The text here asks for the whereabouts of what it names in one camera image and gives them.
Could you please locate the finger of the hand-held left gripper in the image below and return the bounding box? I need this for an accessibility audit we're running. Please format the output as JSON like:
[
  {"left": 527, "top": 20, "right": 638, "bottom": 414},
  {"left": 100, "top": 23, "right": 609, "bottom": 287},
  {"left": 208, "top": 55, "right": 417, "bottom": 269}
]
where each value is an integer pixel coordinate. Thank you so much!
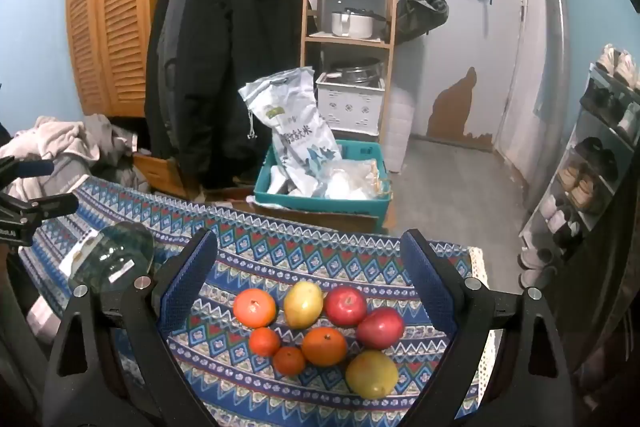
[
  {"left": 0, "top": 193, "right": 79, "bottom": 233},
  {"left": 0, "top": 158, "right": 55, "bottom": 182}
]

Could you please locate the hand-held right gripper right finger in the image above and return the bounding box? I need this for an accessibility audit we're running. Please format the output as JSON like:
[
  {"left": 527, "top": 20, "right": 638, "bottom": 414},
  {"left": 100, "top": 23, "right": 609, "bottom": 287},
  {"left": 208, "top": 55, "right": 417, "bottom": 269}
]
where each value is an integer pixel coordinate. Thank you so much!
[{"left": 400, "top": 228, "right": 576, "bottom": 427}]

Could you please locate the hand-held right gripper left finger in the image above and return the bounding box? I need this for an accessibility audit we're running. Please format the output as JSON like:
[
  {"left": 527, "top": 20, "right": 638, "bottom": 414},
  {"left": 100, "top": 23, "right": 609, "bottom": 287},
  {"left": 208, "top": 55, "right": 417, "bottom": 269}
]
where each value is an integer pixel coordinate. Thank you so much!
[{"left": 42, "top": 228, "right": 221, "bottom": 427}]

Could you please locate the red apple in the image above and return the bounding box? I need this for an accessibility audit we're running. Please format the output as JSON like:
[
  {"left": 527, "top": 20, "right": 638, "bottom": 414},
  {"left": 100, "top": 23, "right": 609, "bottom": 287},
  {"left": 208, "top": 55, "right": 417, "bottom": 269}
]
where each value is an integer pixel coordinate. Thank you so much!
[
  {"left": 356, "top": 306, "right": 405, "bottom": 350},
  {"left": 324, "top": 285, "right": 368, "bottom": 327}
]

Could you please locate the large orange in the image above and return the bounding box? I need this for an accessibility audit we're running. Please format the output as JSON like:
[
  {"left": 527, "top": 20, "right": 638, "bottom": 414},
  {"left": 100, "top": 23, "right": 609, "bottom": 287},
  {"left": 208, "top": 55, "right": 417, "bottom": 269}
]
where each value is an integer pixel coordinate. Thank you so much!
[
  {"left": 301, "top": 327, "right": 348, "bottom": 368},
  {"left": 233, "top": 288, "right": 277, "bottom": 328}
]

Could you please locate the dark glass plate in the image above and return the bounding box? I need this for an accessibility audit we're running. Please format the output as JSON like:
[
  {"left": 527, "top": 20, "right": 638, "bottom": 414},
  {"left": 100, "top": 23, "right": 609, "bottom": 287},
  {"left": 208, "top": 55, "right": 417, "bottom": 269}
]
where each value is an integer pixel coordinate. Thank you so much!
[{"left": 67, "top": 222, "right": 156, "bottom": 295}]

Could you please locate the small tangerine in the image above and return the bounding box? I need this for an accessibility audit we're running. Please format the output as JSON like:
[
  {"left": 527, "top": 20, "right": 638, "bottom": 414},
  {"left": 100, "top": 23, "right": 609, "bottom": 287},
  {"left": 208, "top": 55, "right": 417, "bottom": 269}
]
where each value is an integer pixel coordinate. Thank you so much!
[
  {"left": 248, "top": 327, "right": 282, "bottom": 358},
  {"left": 272, "top": 345, "right": 307, "bottom": 377}
]

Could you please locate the yellow pear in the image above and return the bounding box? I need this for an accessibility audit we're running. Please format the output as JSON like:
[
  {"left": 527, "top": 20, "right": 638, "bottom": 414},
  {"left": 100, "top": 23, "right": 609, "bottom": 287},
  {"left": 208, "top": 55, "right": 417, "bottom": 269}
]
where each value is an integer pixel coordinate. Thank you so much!
[
  {"left": 283, "top": 281, "right": 324, "bottom": 329},
  {"left": 345, "top": 349, "right": 400, "bottom": 399}
]

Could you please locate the pile of grey clothes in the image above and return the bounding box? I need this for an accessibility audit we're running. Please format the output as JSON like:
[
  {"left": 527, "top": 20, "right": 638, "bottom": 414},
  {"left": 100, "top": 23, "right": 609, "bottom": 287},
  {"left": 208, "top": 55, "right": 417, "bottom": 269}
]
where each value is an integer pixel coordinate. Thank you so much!
[{"left": 0, "top": 116, "right": 101, "bottom": 202}]

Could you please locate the grey cloth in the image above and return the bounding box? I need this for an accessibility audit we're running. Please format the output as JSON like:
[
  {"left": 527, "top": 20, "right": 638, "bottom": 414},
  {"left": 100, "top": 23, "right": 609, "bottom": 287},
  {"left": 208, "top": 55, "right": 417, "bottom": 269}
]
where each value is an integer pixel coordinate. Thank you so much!
[{"left": 82, "top": 114, "right": 136, "bottom": 168}]

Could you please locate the blue patterned tablecloth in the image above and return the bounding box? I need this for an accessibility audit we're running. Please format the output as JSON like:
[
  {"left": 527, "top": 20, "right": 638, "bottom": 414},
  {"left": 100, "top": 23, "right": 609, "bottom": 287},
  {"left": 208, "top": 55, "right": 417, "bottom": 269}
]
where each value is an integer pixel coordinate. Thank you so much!
[{"left": 20, "top": 174, "right": 493, "bottom": 427}]

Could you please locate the wooden drawer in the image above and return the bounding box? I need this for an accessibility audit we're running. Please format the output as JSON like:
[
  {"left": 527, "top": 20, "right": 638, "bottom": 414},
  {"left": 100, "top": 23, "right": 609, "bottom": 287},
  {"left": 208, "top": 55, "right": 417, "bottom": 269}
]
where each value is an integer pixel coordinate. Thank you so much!
[{"left": 132, "top": 152, "right": 201, "bottom": 200}]

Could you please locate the clear plastic bag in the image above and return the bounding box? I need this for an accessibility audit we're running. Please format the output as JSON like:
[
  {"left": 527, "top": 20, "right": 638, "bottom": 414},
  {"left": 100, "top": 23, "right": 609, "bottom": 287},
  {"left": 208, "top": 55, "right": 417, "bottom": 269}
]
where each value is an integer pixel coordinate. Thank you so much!
[{"left": 320, "top": 159, "right": 393, "bottom": 202}]

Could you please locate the teal plastic basket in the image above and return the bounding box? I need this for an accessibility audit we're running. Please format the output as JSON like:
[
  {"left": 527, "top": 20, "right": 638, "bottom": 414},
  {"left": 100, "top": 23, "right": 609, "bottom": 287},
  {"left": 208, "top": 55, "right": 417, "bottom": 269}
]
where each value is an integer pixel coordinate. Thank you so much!
[{"left": 253, "top": 139, "right": 393, "bottom": 218}]

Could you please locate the wooden louvered wardrobe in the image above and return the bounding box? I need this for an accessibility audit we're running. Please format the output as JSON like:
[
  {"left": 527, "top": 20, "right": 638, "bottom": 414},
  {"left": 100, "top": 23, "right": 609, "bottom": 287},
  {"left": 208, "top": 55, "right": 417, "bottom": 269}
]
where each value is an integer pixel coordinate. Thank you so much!
[{"left": 65, "top": 0, "right": 201, "bottom": 118}]

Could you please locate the shoe rack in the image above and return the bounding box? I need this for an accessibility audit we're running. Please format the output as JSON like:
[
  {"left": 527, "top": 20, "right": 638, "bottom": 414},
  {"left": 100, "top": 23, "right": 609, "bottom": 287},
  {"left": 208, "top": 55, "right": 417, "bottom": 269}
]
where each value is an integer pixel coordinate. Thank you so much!
[{"left": 517, "top": 62, "right": 640, "bottom": 288}]

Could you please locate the white rice bag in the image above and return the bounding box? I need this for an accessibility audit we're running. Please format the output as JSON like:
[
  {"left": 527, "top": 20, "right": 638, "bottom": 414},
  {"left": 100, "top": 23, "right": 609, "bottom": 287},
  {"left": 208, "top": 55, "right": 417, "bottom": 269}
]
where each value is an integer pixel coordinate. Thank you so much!
[{"left": 238, "top": 67, "right": 343, "bottom": 198}]

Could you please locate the white patterned basket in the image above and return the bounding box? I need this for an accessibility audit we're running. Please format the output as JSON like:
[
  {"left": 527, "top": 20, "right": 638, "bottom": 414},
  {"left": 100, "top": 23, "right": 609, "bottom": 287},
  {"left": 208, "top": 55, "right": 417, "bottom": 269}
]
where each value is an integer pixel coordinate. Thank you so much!
[{"left": 315, "top": 72, "right": 387, "bottom": 135}]

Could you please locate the grey jacket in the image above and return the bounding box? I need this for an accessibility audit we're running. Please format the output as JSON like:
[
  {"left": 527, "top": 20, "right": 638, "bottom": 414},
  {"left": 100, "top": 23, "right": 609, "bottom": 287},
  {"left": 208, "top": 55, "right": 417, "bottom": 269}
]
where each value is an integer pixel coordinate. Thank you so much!
[{"left": 155, "top": 0, "right": 193, "bottom": 148}]

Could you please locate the black hooded coat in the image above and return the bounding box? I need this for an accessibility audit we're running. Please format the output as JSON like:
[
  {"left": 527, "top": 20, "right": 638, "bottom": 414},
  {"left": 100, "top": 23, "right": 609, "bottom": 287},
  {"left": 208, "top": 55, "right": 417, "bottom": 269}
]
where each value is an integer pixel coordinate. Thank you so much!
[{"left": 144, "top": 0, "right": 306, "bottom": 190}]

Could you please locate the steel pot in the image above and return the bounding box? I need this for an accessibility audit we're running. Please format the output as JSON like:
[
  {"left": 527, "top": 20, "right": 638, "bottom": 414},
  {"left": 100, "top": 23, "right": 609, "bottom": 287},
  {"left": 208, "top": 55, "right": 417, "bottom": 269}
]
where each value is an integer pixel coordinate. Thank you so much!
[{"left": 327, "top": 59, "right": 386, "bottom": 85}]

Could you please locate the white door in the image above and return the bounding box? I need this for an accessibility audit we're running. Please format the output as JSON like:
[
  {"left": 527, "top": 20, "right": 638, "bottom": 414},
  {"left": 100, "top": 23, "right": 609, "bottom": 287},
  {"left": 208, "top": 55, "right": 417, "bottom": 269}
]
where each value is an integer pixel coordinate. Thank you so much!
[{"left": 492, "top": 0, "right": 571, "bottom": 188}]

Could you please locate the white pot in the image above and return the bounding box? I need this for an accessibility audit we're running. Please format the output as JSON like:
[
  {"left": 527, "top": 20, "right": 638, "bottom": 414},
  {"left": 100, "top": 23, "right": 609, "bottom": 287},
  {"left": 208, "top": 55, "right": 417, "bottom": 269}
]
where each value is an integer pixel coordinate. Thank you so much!
[{"left": 331, "top": 8, "right": 388, "bottom": 40}]

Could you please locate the green bag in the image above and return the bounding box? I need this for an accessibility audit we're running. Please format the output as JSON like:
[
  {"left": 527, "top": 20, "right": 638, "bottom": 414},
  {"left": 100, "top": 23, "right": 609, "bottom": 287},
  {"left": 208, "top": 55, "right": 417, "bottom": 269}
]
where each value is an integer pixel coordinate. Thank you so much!
[{"left": 397, "top": 0, "right": 450, "bottom": 42}]

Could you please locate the wooden shelf rack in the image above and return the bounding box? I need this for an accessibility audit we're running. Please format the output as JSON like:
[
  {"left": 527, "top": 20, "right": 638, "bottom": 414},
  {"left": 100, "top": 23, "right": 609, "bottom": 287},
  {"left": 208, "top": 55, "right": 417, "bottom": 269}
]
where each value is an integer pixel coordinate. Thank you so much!
[{"left": 300, "top": 0, "right": 401, "bottom": 138}]

